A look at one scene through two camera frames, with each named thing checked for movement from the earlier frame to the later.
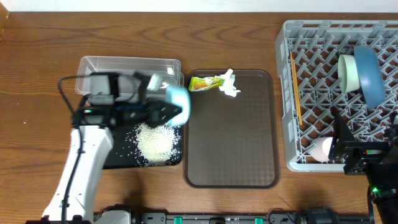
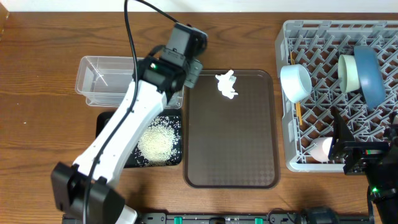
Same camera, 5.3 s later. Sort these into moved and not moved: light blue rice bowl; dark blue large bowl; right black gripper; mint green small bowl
Moved: light blue rice bowl
Not moved: dark blue large bowl; right black gripper; mint green small bowl
